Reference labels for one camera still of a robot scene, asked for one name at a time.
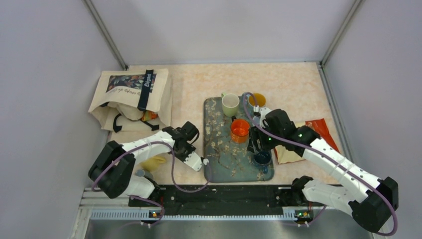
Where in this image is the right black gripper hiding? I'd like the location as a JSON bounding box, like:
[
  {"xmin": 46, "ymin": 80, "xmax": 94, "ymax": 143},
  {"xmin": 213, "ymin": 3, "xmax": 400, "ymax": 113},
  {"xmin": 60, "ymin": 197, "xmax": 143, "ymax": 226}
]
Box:
[{"xmin": 248, "ymin": 122, "xmax": 284, "ymax": 154}]

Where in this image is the dark blue mug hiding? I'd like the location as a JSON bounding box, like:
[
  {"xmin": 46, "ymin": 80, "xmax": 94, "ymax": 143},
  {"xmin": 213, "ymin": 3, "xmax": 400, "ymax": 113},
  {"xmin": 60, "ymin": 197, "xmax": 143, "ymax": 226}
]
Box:
[{"xmin": 251, "ymin": 151, "xmax": 272, "ymax": 174}]

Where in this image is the orange mug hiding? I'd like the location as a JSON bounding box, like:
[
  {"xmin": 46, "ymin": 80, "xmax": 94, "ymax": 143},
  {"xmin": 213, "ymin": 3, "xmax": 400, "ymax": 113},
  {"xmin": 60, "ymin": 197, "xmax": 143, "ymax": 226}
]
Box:
[{"xmin": 230, "ymin": 116, "xmax": 250, "ymax": 143}]

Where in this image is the light blue mug yellow inside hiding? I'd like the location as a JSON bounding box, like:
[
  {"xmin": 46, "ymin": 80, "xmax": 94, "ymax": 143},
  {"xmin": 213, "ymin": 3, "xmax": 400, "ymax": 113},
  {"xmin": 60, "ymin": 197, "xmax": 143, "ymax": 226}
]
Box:
[{"xmin": 242, "ymin": 93, "xmax": 266, "ymax": 110}]

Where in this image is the small grey cup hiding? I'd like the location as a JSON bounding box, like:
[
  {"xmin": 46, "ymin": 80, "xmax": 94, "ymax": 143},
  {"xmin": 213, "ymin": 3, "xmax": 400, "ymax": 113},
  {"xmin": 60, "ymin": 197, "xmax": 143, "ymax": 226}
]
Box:
[{"xmin": 134, "ymin": 169, "xmax": 153, "ymax": 179}]

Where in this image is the light green mug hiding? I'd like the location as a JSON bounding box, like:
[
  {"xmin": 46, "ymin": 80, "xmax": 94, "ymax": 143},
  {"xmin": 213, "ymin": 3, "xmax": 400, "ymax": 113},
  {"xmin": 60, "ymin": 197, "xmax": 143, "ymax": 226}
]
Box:
[{"xmin": 221, "ymin": 93, "xmax": 240, "ymax": 117}]

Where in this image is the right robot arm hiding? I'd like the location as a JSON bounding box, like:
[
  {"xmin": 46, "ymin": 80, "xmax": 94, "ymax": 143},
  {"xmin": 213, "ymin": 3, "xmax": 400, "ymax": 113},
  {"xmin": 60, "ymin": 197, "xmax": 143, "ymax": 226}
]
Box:
[{"xmin": 250, "ymin": 106, "xmax": 398, "ymax": 236}]

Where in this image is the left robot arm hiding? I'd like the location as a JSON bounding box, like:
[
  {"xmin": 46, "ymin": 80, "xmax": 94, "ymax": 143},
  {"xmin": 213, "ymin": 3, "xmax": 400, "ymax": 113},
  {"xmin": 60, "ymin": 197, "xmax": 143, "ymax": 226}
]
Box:
[{"xmin": 88, "ymin": 121, "xmax": 208, "ymax": 206}]

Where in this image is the orange cream snack bag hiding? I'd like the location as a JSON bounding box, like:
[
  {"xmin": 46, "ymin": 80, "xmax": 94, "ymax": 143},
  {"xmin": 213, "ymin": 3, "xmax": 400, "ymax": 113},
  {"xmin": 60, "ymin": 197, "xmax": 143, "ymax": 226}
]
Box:
[{"xmin": 274, "ymin": 119, "xmax": 340, "ymax": 165}]

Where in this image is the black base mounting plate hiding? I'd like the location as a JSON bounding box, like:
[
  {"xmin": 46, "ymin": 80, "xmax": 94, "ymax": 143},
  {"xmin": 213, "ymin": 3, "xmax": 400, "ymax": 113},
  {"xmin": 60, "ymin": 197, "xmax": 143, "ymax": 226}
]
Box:
[{"xmin": 149, "ymin": 185, "xmax": 318, "ymax": 222}]

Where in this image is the beige canvas tote bag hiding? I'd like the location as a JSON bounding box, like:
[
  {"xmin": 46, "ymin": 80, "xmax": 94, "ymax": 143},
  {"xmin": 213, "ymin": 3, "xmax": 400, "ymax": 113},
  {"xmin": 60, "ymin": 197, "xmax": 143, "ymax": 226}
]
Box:
[{"xmin": 88, "ymin": 69, "xmax": 173, "ymax": 133}]

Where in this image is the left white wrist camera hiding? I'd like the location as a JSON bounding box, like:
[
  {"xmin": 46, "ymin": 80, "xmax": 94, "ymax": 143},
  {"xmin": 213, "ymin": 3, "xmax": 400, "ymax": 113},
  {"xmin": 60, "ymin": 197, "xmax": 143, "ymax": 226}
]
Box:
[{"xmin": 184, "ymin": 152, "xmax": 210, "ymax": 171}]

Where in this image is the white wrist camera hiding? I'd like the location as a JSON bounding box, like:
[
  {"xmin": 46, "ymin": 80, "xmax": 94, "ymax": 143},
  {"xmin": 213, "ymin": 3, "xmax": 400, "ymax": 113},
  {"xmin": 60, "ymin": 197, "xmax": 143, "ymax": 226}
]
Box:
[
  {"xmin": 252, "ymin": 107, "xmax": 272, "ymax": 128},
  {"xmin": 184, "ymin": 152, "xmax": 210, "ymax": 171}
]

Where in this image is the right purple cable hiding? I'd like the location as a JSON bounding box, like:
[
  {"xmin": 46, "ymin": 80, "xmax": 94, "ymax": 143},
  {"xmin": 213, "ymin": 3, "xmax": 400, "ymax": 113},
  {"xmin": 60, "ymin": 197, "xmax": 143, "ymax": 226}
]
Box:
[{"xmin": 242, "ymin": 92, "xmax": 398, "ymax": 237}]

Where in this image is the purple cable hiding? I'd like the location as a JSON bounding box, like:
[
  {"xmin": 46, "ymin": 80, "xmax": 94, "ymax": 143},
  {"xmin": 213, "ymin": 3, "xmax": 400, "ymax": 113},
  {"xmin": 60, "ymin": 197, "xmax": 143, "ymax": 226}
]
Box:
[
  {"xmin": 91, "ymin": 141, "xmax": 212, "ymax": 228},
  {"xmin": 242, "ymin": 92, "xmax": 398, "ymax": 237}
]

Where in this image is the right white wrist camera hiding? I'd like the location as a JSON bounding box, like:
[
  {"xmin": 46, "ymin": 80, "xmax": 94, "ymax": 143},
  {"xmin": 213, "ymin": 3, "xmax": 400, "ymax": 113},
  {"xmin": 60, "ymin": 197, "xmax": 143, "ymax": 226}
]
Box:
[{"xmin": 252, "ymin": 107, "xmax": 272, "ymax": 128}]

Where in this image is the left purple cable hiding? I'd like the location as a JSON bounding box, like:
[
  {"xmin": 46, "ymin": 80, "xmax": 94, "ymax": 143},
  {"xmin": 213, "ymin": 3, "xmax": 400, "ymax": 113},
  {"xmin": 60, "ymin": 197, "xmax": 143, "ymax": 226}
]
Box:
[{"xmin": 91, "ymin": 141, "xmax": 212, "ymax": 228}]

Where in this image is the aluminium frame rail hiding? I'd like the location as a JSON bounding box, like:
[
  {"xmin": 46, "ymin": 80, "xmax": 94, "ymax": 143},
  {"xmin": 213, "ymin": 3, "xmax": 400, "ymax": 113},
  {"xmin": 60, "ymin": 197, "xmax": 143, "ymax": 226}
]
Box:
[{"xmin": 71, "ymin": 185, "xmax": 373, "ymax": 239}]

